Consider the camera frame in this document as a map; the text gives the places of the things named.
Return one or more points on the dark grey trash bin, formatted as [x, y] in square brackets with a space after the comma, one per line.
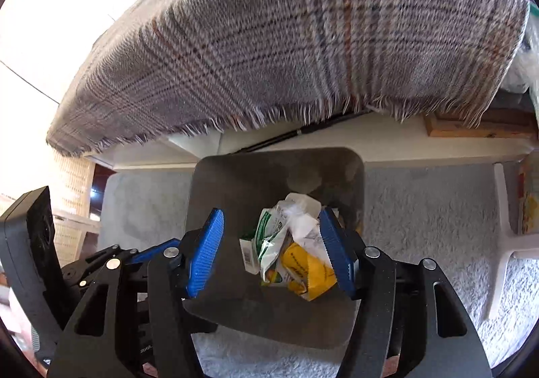
[236, 192]

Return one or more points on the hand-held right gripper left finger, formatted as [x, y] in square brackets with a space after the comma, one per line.
[205, 253]

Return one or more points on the yellow snack bag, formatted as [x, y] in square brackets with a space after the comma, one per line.
[305, 270]

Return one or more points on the wooden board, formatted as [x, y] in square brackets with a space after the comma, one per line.
[480, 125]

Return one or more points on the white green medicine box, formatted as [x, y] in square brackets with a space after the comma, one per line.
[263, 243]

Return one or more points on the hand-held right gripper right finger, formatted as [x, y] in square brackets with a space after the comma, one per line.
[337, 253]

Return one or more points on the white wrapper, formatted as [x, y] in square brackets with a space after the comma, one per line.
[303, 213]

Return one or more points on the clear plastic bag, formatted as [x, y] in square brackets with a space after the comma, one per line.
[524, 62]

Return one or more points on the white plastic stool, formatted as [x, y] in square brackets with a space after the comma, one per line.
[511, 243]

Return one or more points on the thin black rod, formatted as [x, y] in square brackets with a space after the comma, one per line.
[294, 131]

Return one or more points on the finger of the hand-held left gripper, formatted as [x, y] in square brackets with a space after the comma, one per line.
[90, 266]
[151, 251]

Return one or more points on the grey carpet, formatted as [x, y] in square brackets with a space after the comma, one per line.
[421, 235]

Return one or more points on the grey plaid tablecloth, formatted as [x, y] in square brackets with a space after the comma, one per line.
[294, 45]

